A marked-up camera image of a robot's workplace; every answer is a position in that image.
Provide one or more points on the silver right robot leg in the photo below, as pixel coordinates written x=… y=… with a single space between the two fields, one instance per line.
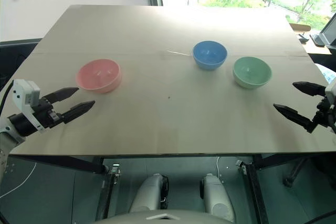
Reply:
x=216 y=195

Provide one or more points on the black computer mouse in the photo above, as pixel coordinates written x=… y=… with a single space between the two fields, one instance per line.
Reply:
x=303 y=37

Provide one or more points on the black keyboard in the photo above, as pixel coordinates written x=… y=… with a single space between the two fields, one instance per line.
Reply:
x=316 y=40

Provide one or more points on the thin white strip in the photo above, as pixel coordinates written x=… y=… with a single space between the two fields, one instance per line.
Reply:
x=178 y=53

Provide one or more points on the silver left robot leg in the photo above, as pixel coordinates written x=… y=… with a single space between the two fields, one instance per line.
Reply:
x=149 y=190

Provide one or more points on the silver robot leg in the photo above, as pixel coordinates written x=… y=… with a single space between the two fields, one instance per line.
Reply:
x=149 y=190
x=216 y=195

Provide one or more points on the pink bowl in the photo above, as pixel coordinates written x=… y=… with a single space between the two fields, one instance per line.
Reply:
x=98 y=77

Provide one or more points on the black table frame brace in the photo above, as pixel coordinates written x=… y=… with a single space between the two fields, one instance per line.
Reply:
x=65 y=163
x=288 y=159

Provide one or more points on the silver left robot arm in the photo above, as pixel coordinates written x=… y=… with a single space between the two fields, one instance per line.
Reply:
x=21 y=125

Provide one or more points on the grey robot torso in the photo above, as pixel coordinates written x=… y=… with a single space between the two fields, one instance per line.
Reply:
x=162 y=217

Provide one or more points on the blue bowl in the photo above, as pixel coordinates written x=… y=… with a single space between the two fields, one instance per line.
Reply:
x=210 y=56

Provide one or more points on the black chair base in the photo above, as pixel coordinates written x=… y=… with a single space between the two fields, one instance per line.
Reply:
x=292 y=175

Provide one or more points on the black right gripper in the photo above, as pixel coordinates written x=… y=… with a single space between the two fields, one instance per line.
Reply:
x=326 y=115

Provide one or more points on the silver table clamp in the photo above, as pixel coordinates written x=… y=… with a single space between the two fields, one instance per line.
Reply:
x=240 y=166
x=116 y=172

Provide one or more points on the green bowl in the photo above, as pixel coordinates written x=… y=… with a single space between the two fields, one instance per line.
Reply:
x=252 y=73

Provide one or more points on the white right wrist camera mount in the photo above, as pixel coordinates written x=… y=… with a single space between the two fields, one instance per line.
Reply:
x=331 y=90

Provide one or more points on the black table frame leg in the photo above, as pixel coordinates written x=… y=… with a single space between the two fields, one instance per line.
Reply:
x=103 y=195
x=256 y=195

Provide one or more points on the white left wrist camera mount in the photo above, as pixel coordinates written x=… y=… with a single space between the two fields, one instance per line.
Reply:
x=25 y=93

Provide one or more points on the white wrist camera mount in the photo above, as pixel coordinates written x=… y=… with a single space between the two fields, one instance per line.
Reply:
x=25 y=93
x=331 y=90

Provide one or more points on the dark computer monitor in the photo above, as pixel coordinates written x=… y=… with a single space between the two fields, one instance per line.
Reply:
x=328 y=32

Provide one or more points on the wooden desk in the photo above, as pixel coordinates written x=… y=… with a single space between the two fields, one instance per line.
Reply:
x=302 y=27

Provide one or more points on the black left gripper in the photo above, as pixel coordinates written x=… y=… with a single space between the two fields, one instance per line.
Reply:
x=46 y=115

